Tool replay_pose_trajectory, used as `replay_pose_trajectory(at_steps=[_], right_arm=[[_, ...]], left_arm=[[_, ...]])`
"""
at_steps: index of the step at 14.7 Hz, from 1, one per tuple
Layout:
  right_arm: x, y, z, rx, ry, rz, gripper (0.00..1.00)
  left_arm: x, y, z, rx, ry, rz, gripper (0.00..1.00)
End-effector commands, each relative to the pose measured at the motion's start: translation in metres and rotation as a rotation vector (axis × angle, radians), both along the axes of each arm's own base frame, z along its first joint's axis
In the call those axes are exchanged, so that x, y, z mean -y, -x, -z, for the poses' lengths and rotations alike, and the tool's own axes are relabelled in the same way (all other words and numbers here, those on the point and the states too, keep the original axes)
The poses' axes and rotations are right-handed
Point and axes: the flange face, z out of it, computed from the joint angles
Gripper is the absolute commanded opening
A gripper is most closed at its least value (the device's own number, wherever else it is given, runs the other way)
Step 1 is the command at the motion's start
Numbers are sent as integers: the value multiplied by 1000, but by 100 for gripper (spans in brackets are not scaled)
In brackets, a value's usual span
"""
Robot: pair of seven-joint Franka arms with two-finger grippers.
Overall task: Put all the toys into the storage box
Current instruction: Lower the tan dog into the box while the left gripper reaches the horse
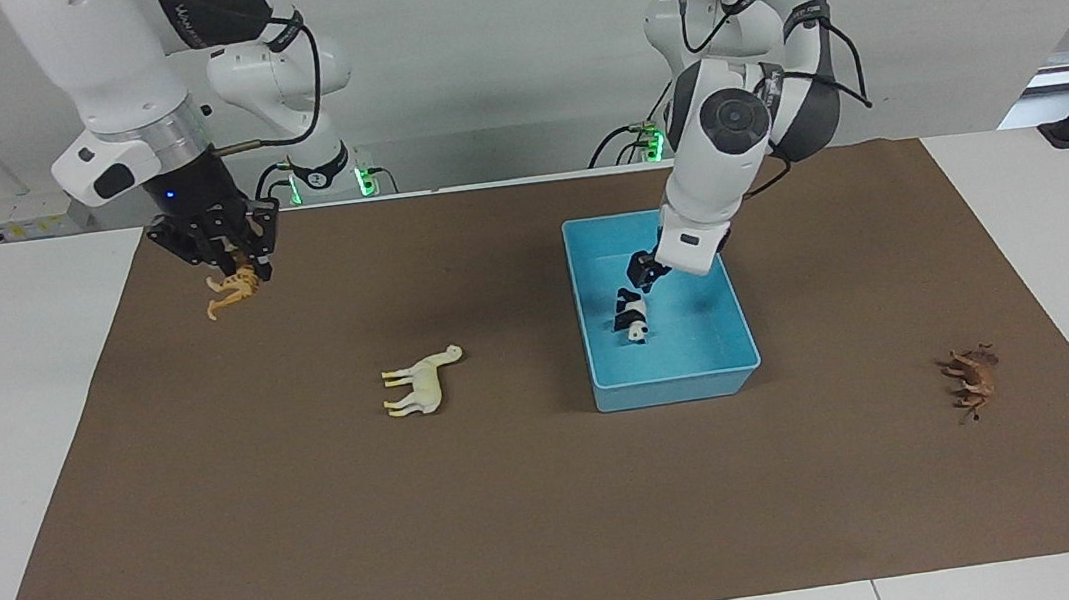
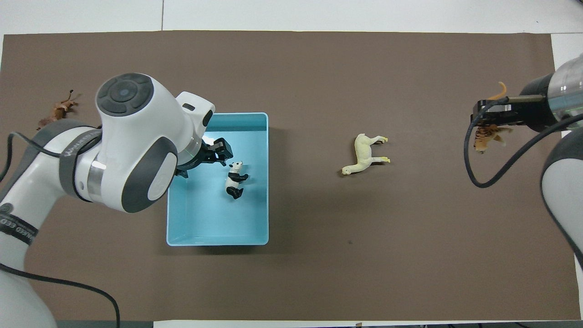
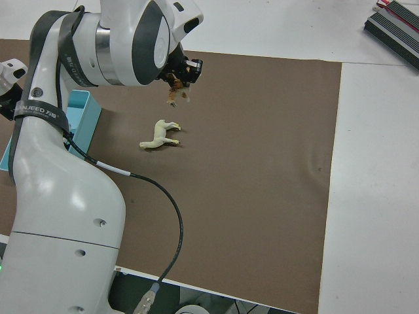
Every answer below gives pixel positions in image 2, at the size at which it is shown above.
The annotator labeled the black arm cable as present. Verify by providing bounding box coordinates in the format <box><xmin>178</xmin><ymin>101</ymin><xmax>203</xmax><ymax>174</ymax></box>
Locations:
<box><xmin>464</xmin><ymin>98</ymin><xmax>583</xmax><ymax>189</ymax></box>
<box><xmin>0</xmin><ymin>132</ymin><xmax>121</xmax><ymax>328</ymax></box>

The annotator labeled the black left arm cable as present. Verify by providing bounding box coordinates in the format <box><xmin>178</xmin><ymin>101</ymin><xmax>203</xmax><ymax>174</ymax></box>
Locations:
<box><xmin>0</xmin><ymin>132</ymin><xmax>121</xmax><ymax>328</ymax></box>

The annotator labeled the light blue plastic storage box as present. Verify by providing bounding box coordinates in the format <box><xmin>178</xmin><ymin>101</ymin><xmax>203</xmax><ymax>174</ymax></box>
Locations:
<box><xmin>166</xmin><ymin>113</ymin><xmax>269</xmax><ymax>246</ymax></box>

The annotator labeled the cream white llama toy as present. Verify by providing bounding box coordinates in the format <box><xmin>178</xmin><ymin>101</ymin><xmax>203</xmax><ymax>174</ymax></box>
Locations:
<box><xmin>342</xmin><ymin>133</ymin><xmax>391</xmax><ymax>176</ymax></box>

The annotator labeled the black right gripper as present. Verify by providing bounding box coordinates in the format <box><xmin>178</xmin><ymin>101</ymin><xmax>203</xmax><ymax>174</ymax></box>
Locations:
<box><xmin>472</xmin><ymin>75</ymin><xmax>554</xmax><ymax>133</ymax></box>

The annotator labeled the brown table mat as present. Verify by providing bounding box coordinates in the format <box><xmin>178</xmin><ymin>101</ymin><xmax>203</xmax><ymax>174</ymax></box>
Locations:
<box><xmin>0</xmin><ymin>31</ymin><xmax>570</xmax><ymax>322</ymax></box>

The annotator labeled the brown lion toy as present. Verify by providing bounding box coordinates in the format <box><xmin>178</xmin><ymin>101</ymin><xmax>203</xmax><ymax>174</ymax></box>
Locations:
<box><xmin>37</xmin><ymin>90</ymin><xmax>79</xmax><ymax>130</ymax></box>

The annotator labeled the orange striped tiger toy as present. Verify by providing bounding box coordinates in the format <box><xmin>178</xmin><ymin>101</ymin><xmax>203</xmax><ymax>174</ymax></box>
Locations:
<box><xmin>474</xmin><ymin>82</ymin><xmax>514</xmax><ymax>154</ymax></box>

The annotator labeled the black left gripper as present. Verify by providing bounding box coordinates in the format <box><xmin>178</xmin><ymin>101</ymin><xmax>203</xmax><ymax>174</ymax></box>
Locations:
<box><xmin>175</xmin><ymin>138</ymin><xmax>234</xmax><ymax>179</ymax></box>

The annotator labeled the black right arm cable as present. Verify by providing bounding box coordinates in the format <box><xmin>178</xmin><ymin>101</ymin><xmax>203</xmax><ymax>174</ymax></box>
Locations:
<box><xmin>464</xmin><ymin>98</ymin><xmax>583</xmax><ymax>189</ymax></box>

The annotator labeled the black and white panda toy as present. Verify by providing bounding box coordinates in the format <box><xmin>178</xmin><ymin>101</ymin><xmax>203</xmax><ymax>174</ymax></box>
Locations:
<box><xmin>225</xmin><ymin>161</ymin><xmax>250</xmax><ymax>200</ymax></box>

